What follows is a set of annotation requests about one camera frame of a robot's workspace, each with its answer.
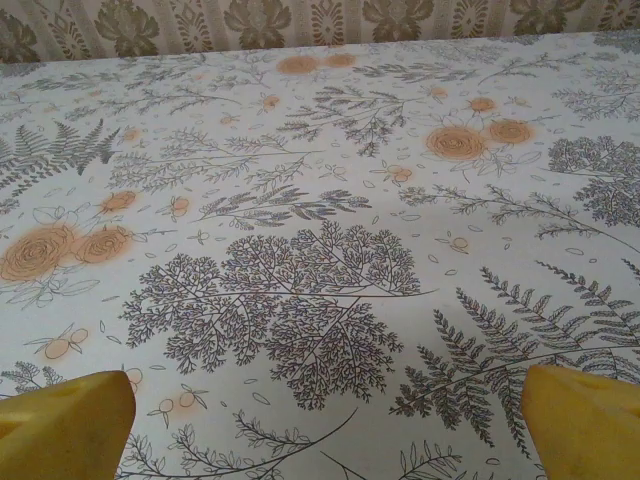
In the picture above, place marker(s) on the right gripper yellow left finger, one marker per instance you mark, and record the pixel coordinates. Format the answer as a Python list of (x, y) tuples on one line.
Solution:
[(65, 430)]

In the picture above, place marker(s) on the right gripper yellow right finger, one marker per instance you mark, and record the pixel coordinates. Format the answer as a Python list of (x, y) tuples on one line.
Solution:
[(590, 435)]

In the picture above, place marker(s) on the floral patterned tablecloth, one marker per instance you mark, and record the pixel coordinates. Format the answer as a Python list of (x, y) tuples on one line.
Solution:
[(320, 225)]

